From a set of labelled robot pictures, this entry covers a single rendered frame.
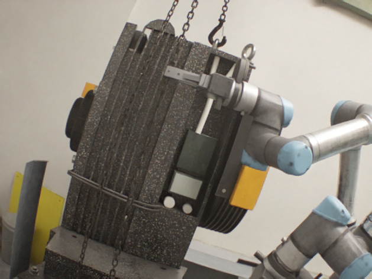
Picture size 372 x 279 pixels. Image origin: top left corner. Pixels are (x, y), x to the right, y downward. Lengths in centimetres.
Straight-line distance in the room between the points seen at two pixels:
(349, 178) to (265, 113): 43
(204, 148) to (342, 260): 75
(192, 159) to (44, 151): 161
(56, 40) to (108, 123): 166
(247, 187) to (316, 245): 53
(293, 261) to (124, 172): 72
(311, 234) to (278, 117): 40
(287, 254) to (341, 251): 11
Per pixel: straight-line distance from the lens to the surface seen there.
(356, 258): 70
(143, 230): 129
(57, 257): 111
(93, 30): 270
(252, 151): 99
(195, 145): 129
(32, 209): 154
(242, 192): 118
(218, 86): 93
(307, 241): 71
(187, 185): 128
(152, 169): 125
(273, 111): 100
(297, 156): 88
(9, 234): 264
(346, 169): 127
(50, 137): 271
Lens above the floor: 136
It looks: 2 degrees down
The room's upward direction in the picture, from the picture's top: 19 degrees clockwise
